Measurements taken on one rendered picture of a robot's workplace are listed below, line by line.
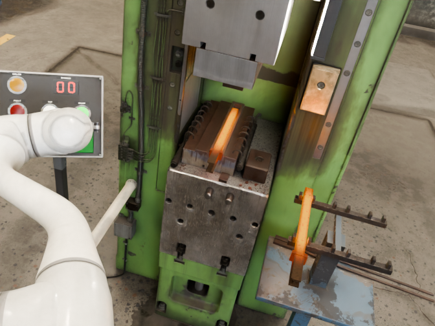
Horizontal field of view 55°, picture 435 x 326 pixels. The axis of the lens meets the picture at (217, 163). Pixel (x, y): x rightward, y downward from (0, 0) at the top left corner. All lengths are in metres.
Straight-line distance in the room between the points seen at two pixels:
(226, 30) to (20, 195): 0.78
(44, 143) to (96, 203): 1.77
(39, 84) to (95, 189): 1.44
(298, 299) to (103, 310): 1.00
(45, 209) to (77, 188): 2.10
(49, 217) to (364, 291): 1.17
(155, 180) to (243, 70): 0.73
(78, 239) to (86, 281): 0.10
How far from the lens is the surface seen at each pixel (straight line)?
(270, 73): 1.87
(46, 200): 0.79
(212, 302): 2.09
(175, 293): 2.11
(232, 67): 1.36
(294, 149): 1.63
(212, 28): 1.34
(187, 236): 1.74
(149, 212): 2.00
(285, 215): 1.82
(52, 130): 0.96
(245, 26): 1.31
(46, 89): 1.52
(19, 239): 2.60
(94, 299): 0.59
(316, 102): 1.51
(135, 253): 2.24
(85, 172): 3.00
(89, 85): 1.50
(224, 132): 1.63
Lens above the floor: 1.85
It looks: 36 degrees down
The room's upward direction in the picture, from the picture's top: 11 degrees clockwise
